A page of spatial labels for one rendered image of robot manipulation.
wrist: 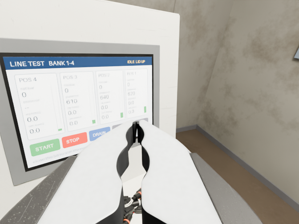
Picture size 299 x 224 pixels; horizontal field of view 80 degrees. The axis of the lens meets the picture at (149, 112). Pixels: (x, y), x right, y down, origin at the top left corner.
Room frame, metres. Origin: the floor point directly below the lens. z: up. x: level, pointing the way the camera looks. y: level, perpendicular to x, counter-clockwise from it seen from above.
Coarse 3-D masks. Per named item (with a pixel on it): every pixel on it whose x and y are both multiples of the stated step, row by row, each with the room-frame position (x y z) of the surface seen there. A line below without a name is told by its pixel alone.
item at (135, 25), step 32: (0, 0) 0.41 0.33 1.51; (32, 0) 0.44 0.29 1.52; (64, 0) 0.49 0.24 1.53; (96, 0) 0.54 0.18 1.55; (0, 32) 0.39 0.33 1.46; (32, 32) 0.42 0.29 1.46; (64, 32) 0.47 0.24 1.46; (96, 32) 0.52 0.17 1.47; (128, 32) 0.58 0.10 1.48; (160, 32) 0.66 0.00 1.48; (160, 64) 0.65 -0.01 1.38; (160, 96) 0.63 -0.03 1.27; (160, 128) 0.60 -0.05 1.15; (0, 160) 0.30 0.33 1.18; (0, 192) 0.28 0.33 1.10
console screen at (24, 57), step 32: (0, 64) 0.37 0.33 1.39; (32, 64) 0.40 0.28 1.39; (64, 64) 0.44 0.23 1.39; (96, 64) 0.50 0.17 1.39; (128, 64) 0.56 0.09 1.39; (0, 96) 0.34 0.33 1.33; (32, 96) 0.38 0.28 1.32; (64, 96) 0.42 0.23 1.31; (96, 96) 0.47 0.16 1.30; (128, 96) 0.54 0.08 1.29; (0, 128) 0.32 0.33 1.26; (32, 128) 0.36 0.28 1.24; (64, 128) 0.40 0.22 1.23; (96, 128) 0.45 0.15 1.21; (32, 160) 0.33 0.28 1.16; (64, 160) 0.37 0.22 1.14
